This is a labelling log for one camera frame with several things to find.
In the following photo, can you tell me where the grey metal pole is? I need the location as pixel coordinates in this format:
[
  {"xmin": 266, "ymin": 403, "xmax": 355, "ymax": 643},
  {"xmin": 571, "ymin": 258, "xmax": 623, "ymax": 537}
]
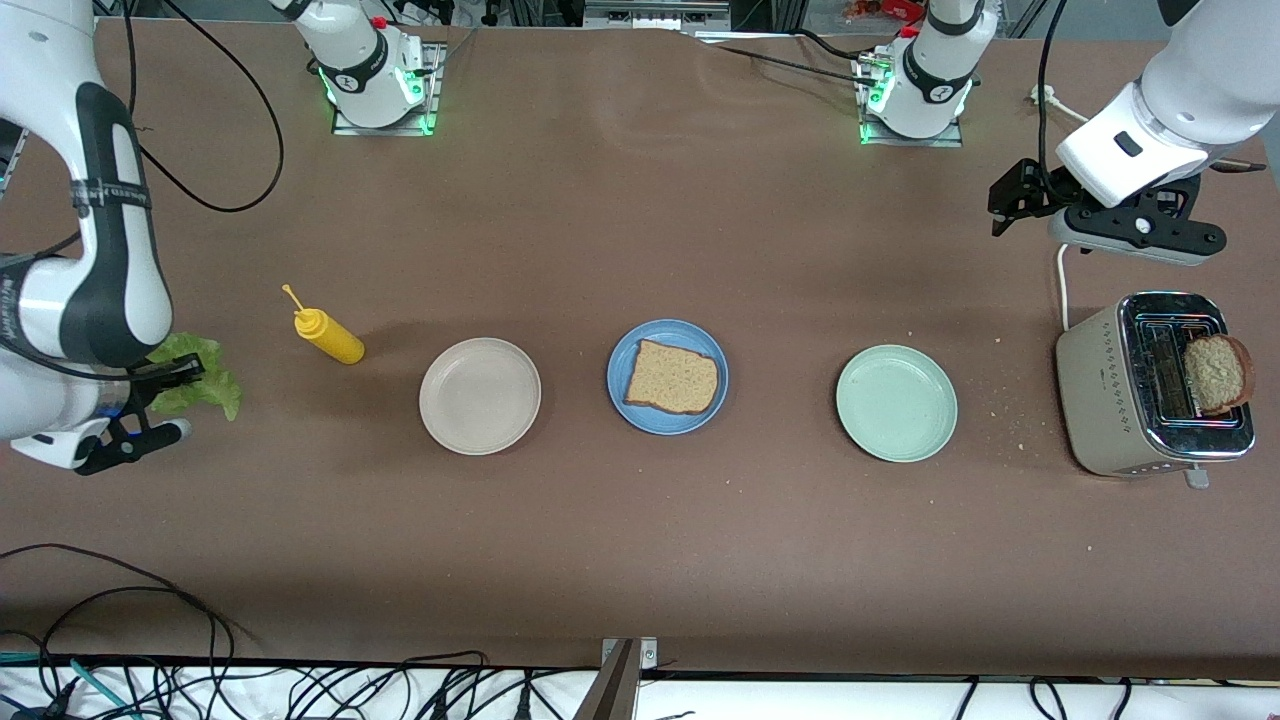
[{"xmin": 572, "ymin": 640, "xmax": 641, "ymax": 720}]

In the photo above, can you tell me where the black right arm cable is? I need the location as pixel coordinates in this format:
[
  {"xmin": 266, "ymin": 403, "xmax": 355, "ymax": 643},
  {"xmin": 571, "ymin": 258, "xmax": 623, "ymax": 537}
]
[{"xmin": 120, "ymin": 0, "xmax": 286, "ymax": 213}]

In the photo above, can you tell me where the grey power strip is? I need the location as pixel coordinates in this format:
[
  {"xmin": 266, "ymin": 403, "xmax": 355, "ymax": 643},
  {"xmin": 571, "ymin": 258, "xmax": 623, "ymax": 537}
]
[{"xmin": 585, "ymin": 0, "xmax": 731, "ymax": 29}]

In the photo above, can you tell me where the green lettuce leaf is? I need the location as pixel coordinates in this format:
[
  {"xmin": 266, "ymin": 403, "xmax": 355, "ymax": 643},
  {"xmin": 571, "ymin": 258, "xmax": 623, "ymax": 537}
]
[{"xmin": 148, "ymin": 333, "xmax": 244, "ymax": 422}]

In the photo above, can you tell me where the metal table edge bracket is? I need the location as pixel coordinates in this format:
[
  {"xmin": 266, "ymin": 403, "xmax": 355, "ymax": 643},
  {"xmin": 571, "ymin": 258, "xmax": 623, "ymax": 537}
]
[{"xmin": 600, "ymin": 637, "xmax": 658, "ymax": 671}]

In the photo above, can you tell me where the white toaster power cable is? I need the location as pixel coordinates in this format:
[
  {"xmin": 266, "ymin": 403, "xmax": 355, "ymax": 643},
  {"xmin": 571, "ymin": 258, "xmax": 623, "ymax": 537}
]
[{"xmin": 1032, "ymin": 84, "xmax": 1096, "ymax": 332}]

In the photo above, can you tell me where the rounded brown bread slice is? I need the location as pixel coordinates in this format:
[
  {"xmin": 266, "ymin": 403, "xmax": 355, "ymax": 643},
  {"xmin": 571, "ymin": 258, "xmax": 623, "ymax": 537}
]
[{"xmin": 1184, "ymin": 334, "xmax": 1255, "ymax": 416}]

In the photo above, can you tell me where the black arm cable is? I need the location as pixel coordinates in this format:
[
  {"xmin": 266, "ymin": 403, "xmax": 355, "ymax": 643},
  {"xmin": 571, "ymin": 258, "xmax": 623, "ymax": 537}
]
[
  {"xmin": 120, "ymin": 0, "xmax": 286, "ymax": 213},
  {"xmin": 1036, "ymin": 0, "xmax": 1067, "ymax": 193}
]

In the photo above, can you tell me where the black floor cable loop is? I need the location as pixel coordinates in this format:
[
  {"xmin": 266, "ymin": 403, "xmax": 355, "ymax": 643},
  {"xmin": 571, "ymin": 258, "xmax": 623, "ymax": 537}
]
[{"xmin": 0, "ymin": 544, "xmax": 237, "ymax": 693}]

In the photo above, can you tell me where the blue plate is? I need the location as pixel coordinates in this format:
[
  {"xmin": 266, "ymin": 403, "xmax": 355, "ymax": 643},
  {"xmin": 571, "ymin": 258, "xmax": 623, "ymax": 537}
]
[{"xmin": 606, "ymin": 319, "xmax": 730, "ymax": 436}]

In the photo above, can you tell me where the yellow mustard squeeze bottle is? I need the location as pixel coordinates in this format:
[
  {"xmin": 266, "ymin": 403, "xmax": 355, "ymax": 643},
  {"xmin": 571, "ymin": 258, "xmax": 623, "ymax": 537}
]
[{"xmin": 281, "ymin": 284, "xmax": 366, "ymax": 366}]

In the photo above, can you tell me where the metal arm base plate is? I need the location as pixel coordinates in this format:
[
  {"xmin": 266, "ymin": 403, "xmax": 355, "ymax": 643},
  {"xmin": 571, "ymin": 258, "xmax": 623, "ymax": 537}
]
[
  {"xmin": 858, "ymin": 55, "xmax": 966, "ymax": 148},
  {"xmin": 332, "ymin": 42, "xmax": 447, "ymax": 137}
]

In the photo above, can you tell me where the mint green plate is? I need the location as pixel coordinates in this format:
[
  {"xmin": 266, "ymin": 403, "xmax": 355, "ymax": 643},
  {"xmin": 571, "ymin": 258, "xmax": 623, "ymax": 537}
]
[{"xmin": 835, "ymin": 344, "xmax": 959, "ymax": 463}]

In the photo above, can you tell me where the teal cable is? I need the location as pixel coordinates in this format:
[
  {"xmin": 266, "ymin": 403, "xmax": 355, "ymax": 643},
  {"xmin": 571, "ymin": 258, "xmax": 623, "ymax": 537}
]
[{"xmin": 0, "ymin": 650, "xmax": 141, "ymax": 720}]

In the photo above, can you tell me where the black cable on table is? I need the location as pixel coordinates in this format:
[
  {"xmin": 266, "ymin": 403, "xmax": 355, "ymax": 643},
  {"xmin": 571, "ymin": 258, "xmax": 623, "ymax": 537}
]
[{"xmin": 685, "ymin": 28, "xmax": 886, "ymax": 91}]

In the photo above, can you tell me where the beige chrome toaster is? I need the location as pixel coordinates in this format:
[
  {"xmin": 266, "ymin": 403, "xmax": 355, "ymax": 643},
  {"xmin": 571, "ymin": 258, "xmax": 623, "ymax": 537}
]
[{"xmin": 1055, "ymin": 291, "xmax": 1257, "ymax": 491}]

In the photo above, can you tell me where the square brown bread slice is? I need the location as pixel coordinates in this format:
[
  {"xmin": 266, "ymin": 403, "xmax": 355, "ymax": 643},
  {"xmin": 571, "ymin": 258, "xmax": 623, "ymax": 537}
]
[{"xmin": 624, "ymin": 339, "xmax": 720, "ymax": 415}]

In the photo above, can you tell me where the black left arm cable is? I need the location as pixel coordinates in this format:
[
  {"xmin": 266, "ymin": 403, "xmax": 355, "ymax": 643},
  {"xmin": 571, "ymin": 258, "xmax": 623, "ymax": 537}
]
[{"xmin": 1036, "ymin": 0, "xmax": 1067, "ymax": 193}]

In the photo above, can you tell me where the beige plate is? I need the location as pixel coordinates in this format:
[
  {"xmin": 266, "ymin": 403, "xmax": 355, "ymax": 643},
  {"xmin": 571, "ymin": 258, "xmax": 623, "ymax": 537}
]
[{"xmin": 418, "ymin": 337, "xmax": 543, "ymax": 457}]

